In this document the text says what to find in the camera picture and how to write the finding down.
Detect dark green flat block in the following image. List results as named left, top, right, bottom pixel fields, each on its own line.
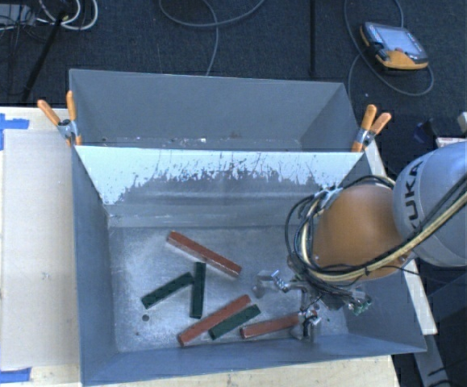
left=207, top=303, right=262, bottom=341
left=140, top=272, right=196, bottom=310
left=189, top=261, right=208, bottom=320

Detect red-brown flat block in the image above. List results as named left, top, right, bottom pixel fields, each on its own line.
left=176, top=294, right=253, bottom=348
left=239, top=311, right=303, bottom=340
left=165, top=231, right=243, bottom=279

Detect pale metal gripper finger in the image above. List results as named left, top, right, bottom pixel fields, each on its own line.
left=290, top=308, right=323, bottom=343
left=252, top=269, right=291, bottom=299

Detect grey metal bin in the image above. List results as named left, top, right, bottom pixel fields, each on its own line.
left=68, top=69, right=428, bottom=387

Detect pale flat board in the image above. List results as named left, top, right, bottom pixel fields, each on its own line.
left=0, top=129, right=82, bottom=372

